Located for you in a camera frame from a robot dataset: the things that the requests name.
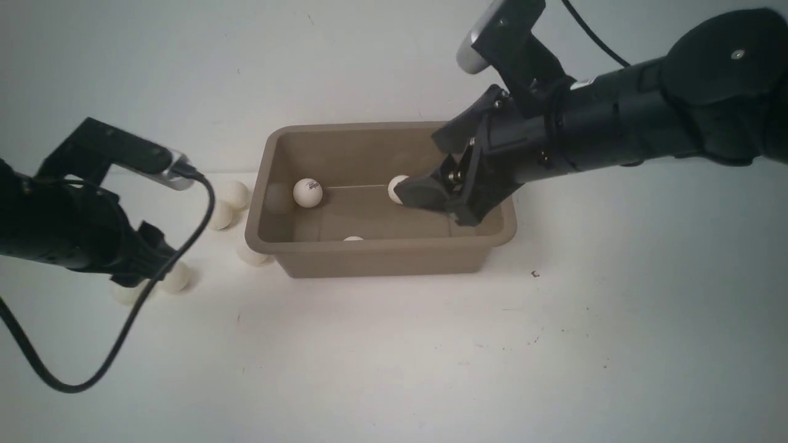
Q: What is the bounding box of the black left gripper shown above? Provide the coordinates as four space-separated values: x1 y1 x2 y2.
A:
55 185 175 287

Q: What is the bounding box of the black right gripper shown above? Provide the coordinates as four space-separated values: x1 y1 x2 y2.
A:
393 83 580 227

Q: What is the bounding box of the white ping-pong ball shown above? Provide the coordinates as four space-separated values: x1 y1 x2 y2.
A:
292 178 324 209
158 261 191 294

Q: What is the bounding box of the tan plastic bin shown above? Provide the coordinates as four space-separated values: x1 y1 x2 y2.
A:
244 121 517 278

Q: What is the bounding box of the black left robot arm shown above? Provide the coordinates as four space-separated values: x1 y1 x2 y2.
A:
1 163 175 288

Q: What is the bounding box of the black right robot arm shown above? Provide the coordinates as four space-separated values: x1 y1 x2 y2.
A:
392 1 787 226

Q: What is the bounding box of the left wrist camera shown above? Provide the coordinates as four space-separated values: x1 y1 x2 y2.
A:
36 118 200 191

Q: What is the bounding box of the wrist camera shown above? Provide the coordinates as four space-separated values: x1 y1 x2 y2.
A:
36 118 200 191
456 1 575 97

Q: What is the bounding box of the left camera cable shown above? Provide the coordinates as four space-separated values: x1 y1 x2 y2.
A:
0 175 217 394

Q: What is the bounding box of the camera cable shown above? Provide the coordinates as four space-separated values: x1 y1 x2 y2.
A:
0 175 217 394
560 0 632 68

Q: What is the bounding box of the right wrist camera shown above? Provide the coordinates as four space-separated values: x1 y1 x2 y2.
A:
456 1 575 97

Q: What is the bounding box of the right camera cable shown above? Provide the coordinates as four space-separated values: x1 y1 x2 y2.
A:
560 0 632 68

